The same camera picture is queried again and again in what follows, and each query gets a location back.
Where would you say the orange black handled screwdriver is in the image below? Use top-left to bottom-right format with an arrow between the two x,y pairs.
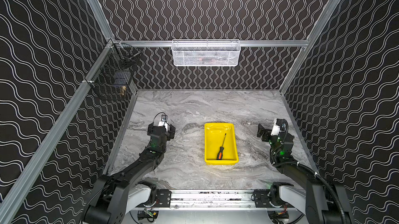
217,133 -> 227,161

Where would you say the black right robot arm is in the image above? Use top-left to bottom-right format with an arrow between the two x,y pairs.
254,119 -> 355,224

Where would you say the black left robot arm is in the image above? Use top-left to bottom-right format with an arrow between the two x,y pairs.
80,122 -> 176,224

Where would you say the yellow plastic bin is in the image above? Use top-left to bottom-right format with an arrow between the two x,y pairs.
204,123 -> 239,165

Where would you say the brass fitting in black basket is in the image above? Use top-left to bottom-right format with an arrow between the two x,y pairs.
119,86 -> 127,97

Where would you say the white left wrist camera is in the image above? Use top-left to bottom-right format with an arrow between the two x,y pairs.
158,114 -> 170,131

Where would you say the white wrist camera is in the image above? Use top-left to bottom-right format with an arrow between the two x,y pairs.
271,119 -> 288,136
158,114 -> 170,131

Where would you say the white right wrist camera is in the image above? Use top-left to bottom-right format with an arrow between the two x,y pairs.
271,119 -> 288,136

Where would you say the aluminium linear rail base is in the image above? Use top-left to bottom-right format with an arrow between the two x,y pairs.
126,189 -> 295,212

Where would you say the black wire mesh basket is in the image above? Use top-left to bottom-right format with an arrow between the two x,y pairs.
90,45 -> 142,101

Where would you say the aluminium back horizontal frame bar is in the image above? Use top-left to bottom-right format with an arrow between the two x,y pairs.
115,40 -> 310,48

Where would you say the white wire mesh basket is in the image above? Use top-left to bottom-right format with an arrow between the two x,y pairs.
171,43 -> 241,67

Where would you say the aluminium left frame bar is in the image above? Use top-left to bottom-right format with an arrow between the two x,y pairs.
1,39 -> 114,224

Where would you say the aluminium corner frame post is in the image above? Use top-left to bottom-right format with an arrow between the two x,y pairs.
280,0 -> 341,96

